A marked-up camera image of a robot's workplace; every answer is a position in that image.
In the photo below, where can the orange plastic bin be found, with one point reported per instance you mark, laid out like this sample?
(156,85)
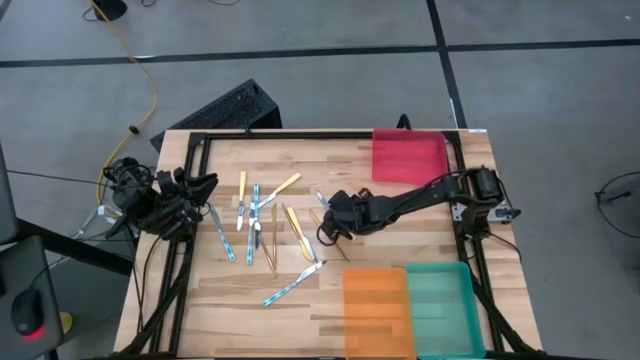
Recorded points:
(377,315)

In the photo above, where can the red plastic bin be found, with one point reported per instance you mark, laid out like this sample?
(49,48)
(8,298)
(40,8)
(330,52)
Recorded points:
(407,157)

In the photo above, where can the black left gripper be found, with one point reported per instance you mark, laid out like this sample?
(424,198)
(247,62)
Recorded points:
(175,215)

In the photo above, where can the dark grey mouse pad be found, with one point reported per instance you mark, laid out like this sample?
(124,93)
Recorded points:
(20,265)

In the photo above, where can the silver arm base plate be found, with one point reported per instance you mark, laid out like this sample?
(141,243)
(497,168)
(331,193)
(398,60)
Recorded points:
(500,214)

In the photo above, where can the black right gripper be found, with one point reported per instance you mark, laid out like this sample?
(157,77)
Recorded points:
(367,212)

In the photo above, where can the black desk bar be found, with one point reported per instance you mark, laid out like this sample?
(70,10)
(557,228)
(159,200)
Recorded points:
(75,246)

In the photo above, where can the black computer mouse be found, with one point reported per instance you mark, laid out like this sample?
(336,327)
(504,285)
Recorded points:
(26,310)

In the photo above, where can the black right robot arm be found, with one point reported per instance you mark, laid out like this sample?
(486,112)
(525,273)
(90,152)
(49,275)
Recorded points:
(430,192)

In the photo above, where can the blue patterned knife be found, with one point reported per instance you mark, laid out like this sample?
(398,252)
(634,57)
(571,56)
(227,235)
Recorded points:
(222,235)

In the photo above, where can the yellow round disc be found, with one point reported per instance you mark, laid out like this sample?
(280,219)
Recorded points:
(66,322)

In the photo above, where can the black round base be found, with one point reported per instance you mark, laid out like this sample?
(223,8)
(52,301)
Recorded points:
(110,7)

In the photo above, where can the teal plastic bin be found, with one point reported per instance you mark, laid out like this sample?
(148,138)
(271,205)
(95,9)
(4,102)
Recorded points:
(442,312)

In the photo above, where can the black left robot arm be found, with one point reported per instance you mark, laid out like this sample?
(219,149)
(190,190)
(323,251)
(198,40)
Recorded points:
(127,197)

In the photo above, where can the blue patterned utensil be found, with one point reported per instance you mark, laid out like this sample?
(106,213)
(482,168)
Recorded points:
(251,240)

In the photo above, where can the black aluminium table frame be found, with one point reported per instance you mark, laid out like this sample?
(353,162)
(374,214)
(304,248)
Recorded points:
(300,135)

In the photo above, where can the black computer tower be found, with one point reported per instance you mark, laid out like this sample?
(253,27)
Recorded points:
(225,107)

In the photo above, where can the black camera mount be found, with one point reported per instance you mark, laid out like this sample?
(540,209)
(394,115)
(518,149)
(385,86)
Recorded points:
(404,122)

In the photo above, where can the dark grey monitor edge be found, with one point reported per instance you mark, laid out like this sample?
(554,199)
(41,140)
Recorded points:
(7,200)

